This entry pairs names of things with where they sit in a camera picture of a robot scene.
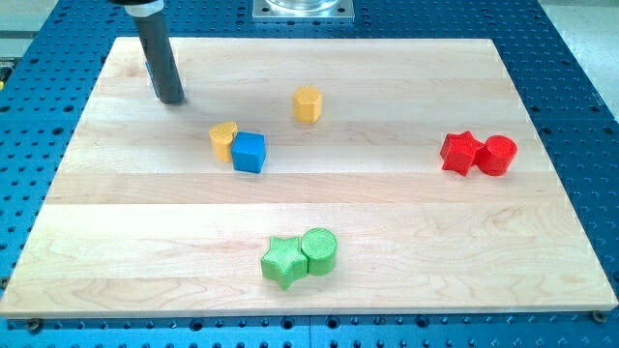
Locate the blue cube block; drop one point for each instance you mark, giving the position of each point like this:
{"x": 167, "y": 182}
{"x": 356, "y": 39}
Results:
{"x": 248, "y": 152}

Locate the light wooden board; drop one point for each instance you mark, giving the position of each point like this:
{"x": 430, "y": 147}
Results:
{"x": 143, "y": 220}

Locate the green cylinder block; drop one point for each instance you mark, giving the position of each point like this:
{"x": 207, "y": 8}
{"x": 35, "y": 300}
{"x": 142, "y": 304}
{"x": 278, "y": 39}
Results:
{"x": 320, "y": 246}

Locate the yellow hexagon block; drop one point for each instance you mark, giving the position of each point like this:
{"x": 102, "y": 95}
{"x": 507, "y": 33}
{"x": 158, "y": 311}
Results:
{"x": 307, "y": 104}

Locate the green star block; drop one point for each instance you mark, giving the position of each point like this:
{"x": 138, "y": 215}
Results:
{"x": 284, "y": 262}

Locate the yellow heart block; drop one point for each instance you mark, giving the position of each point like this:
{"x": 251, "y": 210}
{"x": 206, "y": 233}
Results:
{"x": 222, "y": 136}

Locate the red star block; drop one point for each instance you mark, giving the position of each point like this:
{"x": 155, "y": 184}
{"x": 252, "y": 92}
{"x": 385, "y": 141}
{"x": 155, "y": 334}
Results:
{"x": 459, "y": 152}

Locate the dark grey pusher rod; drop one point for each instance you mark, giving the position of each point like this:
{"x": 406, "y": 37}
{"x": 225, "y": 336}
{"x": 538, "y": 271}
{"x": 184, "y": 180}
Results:
{"x": 154, "y": 38}

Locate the red cylinder block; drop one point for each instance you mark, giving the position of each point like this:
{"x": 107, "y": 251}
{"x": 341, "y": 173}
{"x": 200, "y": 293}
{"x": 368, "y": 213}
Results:
{"x": 495, "y": 158}

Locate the blue block behind rod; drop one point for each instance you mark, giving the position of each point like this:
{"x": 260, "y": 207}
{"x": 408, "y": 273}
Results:
{"x": 152, "y": 79}

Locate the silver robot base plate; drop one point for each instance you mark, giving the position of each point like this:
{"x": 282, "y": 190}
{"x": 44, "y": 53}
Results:
{"x": 265, "y": 10}

